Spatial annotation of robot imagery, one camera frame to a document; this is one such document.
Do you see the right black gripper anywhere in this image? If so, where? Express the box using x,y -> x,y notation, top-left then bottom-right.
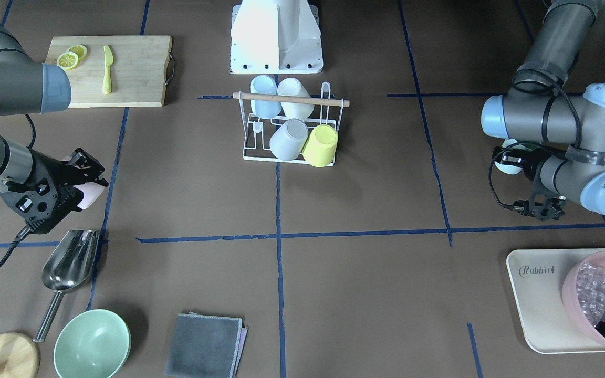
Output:
0,148 -> 86,234

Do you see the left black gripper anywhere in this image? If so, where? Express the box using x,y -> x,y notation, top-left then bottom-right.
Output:
493,148 -> 567,221

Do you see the pink cup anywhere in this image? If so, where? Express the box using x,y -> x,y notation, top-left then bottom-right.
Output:
61,152 -> 108,212

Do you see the mint green cup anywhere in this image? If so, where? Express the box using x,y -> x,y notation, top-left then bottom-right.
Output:
494,139 -> 523,175

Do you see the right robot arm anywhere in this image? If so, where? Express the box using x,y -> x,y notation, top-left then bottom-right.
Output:
0,23 -> 108,234

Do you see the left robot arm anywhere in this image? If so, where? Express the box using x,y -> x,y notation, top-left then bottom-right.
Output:
481,1 -> 605,221

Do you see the yellow cup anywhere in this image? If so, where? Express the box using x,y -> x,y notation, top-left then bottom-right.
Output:
302,124 -> 338,167

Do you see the light blue cup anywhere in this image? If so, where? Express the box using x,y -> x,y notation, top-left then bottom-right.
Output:
250,75 -> 283,120

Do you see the grey cup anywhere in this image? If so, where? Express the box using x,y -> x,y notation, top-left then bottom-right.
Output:
269,118 -> 309,161

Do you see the cream white cup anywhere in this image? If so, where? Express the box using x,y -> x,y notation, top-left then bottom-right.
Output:
277,77 -> 315,120

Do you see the beige plastic tray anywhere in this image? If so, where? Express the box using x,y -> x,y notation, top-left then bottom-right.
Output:
506,248 -> 605,354

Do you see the metal scoop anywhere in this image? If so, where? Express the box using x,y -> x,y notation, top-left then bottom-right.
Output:
32,230 -> 100,343

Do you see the pink ribbed bowl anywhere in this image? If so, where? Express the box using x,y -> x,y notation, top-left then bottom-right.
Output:
561,251 -> 605,347

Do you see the wooden cutting board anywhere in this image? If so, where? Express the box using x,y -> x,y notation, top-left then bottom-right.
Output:
45,35 -> 173,108

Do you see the lemon slice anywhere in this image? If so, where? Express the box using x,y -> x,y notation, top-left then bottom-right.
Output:
56,51 -> 81,71
67,45 -> 89,61

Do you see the yellow plastic knife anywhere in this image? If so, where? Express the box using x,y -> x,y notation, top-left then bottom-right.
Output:
102,45 -> 114,94

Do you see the mint green bowl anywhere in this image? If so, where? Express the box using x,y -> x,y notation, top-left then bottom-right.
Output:
53,309 -> 132,377

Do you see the wooden mug tree stand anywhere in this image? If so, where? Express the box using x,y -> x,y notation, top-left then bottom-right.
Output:
0,332 -> 40,377

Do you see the grey folded cloth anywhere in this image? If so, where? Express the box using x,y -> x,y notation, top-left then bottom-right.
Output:
165,312 -> 249,377

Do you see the white wire cup holder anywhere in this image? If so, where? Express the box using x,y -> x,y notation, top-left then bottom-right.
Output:
232,75 -> 350,165

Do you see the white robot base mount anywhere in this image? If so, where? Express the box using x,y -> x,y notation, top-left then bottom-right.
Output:
229,1 -> 324,75

